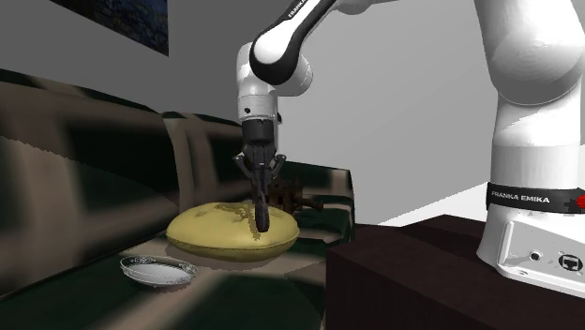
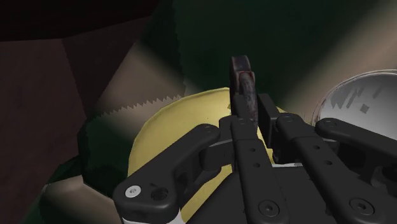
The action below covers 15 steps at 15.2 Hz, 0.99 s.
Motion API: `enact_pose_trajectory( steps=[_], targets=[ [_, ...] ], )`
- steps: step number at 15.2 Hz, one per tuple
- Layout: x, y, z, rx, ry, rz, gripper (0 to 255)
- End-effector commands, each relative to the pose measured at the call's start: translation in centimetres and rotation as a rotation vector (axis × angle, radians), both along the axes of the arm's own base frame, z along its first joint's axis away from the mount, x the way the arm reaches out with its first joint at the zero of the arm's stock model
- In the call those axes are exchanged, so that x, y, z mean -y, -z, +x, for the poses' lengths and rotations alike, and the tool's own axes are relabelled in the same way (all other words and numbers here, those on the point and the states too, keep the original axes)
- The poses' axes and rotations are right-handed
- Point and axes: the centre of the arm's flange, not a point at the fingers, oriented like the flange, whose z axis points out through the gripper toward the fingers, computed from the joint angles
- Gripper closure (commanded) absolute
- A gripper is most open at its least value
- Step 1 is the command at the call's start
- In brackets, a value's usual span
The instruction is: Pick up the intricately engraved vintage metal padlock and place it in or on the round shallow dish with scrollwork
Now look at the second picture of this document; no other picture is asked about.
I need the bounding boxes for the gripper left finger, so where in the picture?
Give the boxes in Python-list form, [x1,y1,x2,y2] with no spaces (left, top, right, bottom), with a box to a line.
[112,94,291,224]

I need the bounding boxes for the clear glass bowl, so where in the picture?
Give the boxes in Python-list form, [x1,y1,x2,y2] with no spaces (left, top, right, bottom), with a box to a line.
[311,69,397,142]

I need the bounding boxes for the yellow plate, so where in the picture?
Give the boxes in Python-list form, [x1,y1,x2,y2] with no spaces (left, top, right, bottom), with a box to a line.
[127,87,308,223]

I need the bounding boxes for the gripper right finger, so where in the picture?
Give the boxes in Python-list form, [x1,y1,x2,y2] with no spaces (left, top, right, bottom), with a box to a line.
[256,93,397,224]

